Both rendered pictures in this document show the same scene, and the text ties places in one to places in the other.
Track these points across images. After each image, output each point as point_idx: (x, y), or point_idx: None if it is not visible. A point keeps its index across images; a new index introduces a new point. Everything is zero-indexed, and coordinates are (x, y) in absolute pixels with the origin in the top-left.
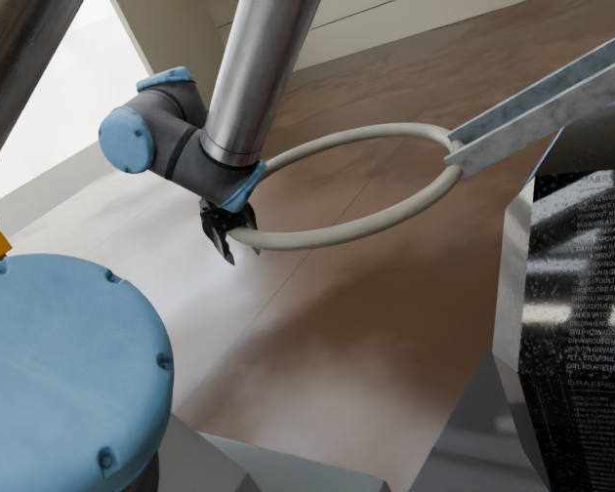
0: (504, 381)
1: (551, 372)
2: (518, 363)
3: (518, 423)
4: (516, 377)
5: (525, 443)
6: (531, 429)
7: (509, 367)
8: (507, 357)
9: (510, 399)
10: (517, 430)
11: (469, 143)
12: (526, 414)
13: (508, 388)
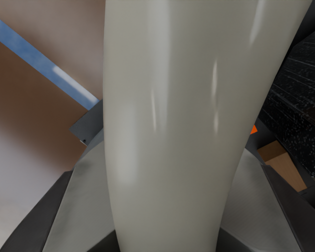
0: (301, 124)
1: None
2: None
3: (280, 112)
4: (308, 168)
5: (272, 106)
6: (282, 139)
7: (312, 160)
8: None
9: (291, 116)
10: (276, 100)
11: None
12: (288, 145)
13: (298, 127)
